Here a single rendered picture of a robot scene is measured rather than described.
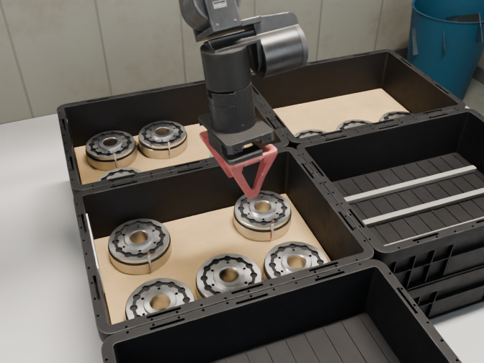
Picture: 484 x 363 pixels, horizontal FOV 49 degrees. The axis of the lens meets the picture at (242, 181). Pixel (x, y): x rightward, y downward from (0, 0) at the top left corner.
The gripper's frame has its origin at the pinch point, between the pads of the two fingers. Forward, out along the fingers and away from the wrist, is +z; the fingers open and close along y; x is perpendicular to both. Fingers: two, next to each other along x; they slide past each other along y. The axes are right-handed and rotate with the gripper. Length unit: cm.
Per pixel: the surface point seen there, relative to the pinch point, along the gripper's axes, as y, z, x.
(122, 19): 201, 29, -29
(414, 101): 30, 17, -58
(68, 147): 35.3, 4.4, 19.3
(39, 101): 208, 60, 19
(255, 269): 0.2, 17.0, -0.3
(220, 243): 11.1, 18.7, 1.1
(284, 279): -9.2, 11.3, -0.6
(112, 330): -7.2, 9.6, 22.7
